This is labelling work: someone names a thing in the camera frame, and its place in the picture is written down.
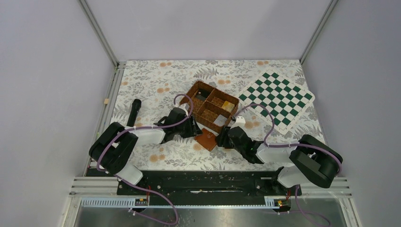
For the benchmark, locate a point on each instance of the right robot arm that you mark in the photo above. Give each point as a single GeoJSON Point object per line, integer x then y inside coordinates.
{"type": "Point", "coordinates": [310, 161]}

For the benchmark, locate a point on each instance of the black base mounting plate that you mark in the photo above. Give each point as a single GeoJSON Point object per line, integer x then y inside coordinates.
{"type": "Point", "coordinates": [213, 187]}

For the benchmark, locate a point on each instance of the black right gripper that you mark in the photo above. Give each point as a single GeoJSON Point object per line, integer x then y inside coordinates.
{"type": "Point", "coordinates": [225, 136]}

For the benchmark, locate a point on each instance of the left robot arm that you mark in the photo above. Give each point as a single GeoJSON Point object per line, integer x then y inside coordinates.
{"type": "Point", "coordinates": [113, 148]}

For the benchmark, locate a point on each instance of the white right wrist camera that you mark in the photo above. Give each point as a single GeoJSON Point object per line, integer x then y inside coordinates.
{"type": "Point", "coordinates": [239, 122]}

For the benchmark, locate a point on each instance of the black item in basket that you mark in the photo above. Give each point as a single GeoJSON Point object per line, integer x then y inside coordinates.
{"type": "Point", "coordinates": [202, 94]}

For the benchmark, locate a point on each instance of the green white chessboard mat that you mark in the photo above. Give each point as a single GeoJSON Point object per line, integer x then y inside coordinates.
{"type": "Point", "coordinates": [283, 99]}

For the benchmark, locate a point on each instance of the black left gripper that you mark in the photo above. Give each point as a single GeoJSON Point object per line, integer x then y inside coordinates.
{"type": "Point", "coordinates": [190, 126]}

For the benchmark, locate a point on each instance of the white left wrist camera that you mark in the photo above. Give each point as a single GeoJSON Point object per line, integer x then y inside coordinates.
{"type": "Point", "coordinates": [185, 107]}

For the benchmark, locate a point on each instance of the grey card in basket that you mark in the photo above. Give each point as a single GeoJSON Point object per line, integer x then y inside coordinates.
{"type": "Point", "coordinates": [220, 121]}

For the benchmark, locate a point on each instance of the brown woven divided basket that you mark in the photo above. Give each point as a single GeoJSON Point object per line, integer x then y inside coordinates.
{"type": "Point", "coordinates": [205, 112]}

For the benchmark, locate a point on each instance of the yellow block in basket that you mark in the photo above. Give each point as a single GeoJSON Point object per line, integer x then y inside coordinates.
{"type": "Point", "coordinates": [228, 106]}

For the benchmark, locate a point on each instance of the black microphone orange end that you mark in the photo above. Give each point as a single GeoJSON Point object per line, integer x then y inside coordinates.
{"type": "Point", "coordinates": [135, 107]}

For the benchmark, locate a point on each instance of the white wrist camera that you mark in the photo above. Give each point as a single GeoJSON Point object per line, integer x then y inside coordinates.
{"type": "Point", "coordinates": [185, 107]}
{"type": "Point", "coordinates": [239, 122]}

